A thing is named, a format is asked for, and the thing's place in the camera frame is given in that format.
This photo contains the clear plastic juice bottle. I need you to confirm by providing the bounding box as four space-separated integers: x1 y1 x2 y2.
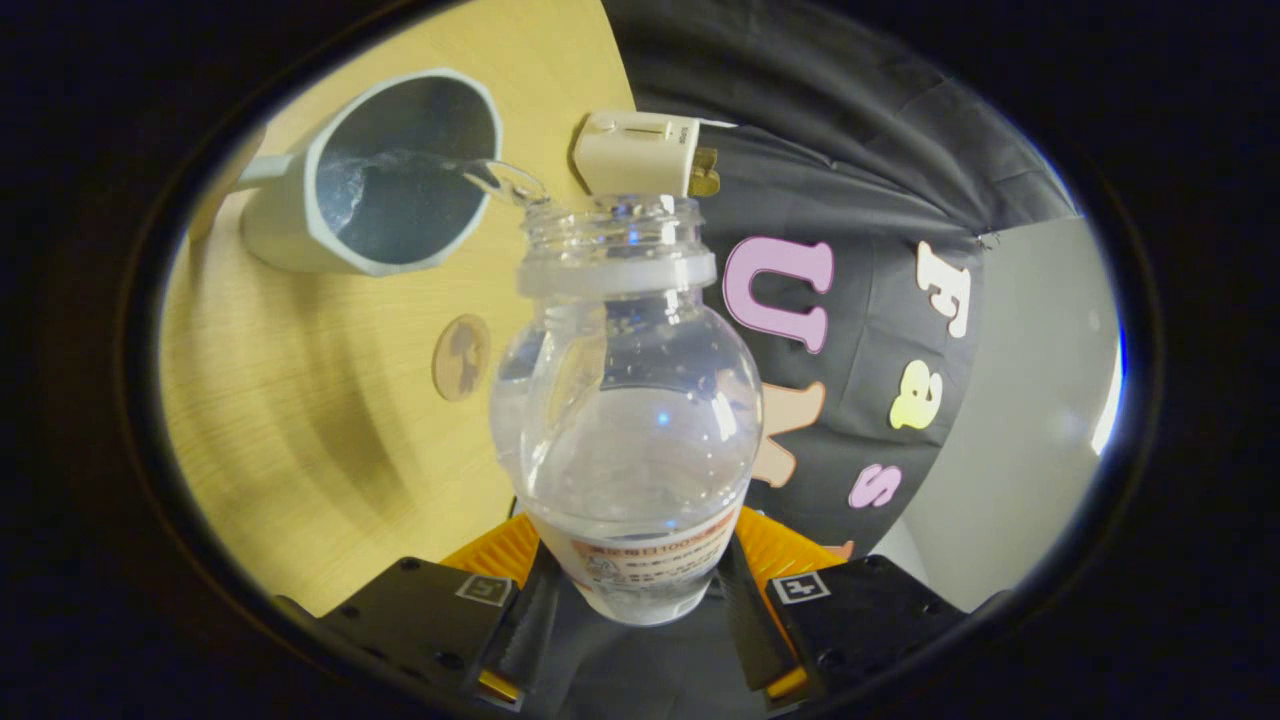
488 193 766 628

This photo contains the white toaster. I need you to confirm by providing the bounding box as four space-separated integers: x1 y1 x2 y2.
572 110 738 199

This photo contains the round wooden coaster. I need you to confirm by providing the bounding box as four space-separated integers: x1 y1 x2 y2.
432 313 492 403

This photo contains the light wooden table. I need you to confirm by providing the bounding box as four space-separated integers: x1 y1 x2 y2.
158 0 638 616

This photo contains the pale cup with wooden handle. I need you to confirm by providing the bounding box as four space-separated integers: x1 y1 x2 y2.
185 68 503 277

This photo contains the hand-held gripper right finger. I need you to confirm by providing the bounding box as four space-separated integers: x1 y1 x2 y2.
715 505 971 713

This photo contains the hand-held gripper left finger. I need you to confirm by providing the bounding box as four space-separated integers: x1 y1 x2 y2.
318 512 566 713

